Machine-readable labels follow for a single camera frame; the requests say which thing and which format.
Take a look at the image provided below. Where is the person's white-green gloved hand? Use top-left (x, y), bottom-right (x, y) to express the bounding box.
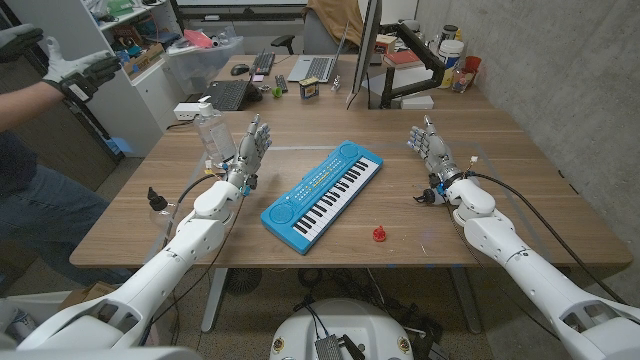
top-left (42, 35), bottom-right (123, 104)

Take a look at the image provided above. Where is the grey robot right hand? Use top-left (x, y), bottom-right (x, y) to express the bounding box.
top-left (407, 114), bottom-right (465, 189)

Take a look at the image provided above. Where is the person's dark gloved hand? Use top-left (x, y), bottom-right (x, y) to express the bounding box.
top-left (0, 23), bottom-right (45, 64)

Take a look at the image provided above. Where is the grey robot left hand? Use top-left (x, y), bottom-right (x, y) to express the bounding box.
top-left (225, 113), bottom-right (273, 189)

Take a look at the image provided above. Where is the person's bare forearm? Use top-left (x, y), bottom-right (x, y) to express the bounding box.
top-left (0, 79), bottom-right (69, 132)

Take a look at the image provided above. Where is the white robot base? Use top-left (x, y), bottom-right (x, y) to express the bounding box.
top-left (268, 297), bottom-right (415, 360)

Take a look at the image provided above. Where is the blue toy piano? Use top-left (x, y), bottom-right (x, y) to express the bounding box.
top-left (259, 139), bottom-right (385, 256)

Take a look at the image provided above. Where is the clear black-capped spray bottle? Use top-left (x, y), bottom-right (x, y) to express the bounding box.
top-left (146, 186), bottom-right (181, 232)

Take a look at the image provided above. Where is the flat white box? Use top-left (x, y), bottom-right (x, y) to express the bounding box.
top-left (399, 94), bottom-right (435, 111)

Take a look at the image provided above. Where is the black laptop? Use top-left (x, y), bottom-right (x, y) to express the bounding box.
top-left (202, 78), bottom-right (264, 112)

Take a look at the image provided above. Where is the open cardboard box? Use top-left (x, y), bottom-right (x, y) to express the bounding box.
top-left (122, 42), bottom-right (166, 77)

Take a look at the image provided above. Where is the clear glass jar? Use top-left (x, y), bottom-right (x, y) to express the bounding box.
top-left (451, 68), bottom-right (476, 95)

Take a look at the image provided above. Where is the white power strip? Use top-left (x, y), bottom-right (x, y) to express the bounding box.
top-left (173, 101), bottom-right (201, 122)

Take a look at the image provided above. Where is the green package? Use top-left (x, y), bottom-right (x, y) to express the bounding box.
top-left (105, 0), bottom-right (136, 17)

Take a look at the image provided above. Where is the small yellow-blue box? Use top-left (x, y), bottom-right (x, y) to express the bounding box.
top-left (298, 75), bottom-right (321, 100)

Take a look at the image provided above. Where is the small black keyboard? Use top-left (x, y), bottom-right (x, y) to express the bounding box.
top-left (249, 49), bottom-right (277, 77)

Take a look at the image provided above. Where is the red book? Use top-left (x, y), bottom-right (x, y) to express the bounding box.
top-left (382, 48), bottom-right (425, 70)

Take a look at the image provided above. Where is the clear plastic storage bin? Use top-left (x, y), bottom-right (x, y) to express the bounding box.
top-left (162, 35), bottom-right (246, 96)

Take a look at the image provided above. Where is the white plastic jar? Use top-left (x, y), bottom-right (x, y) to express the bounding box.
top-left (437, 38), bottom-right (466, 90)

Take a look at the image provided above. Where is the silver laptop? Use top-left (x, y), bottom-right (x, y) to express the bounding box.
top-left (286, 22), bottom-right (351, 84)

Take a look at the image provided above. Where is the white orange box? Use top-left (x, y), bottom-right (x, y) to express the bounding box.
top-left (373, 33), bottom-right (399, 55)

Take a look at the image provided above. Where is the pink package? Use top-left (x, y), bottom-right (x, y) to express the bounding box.
top-left (182, 28), bottom-right (215, 50)

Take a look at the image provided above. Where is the computer monitor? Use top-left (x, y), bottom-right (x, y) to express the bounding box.
top-left (345, 0), bottom-right (384, 106)

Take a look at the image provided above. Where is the round black fan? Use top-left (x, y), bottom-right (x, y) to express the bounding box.
top-left (223, 267), bottom-right (264, 296)

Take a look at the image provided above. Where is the grey office chair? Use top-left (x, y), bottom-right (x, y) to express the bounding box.
top-left (271, 7), bottom-right (361, 56)

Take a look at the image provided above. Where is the person in blue jeans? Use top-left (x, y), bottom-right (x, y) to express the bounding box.
top-left (0, 130), bottom-right (134, 296)

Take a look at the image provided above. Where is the white table leg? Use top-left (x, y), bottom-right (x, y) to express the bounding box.
top-left (200, 267), bottom-right (229, 334)

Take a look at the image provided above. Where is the grey table leg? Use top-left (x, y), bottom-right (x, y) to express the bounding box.
top-left (448, 267), bottom-right (482, 335)

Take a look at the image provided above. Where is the brown jacket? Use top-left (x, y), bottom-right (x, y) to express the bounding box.
top-left (304, 0), bottom-right (365, 47)

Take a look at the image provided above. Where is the brown cardboard box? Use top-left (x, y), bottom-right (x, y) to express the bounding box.
top-left (57, 280), bottom-right (119, 311)

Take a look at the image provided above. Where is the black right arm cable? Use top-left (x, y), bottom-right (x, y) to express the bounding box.
top-left (464, 170), bottom-right (629, 306)

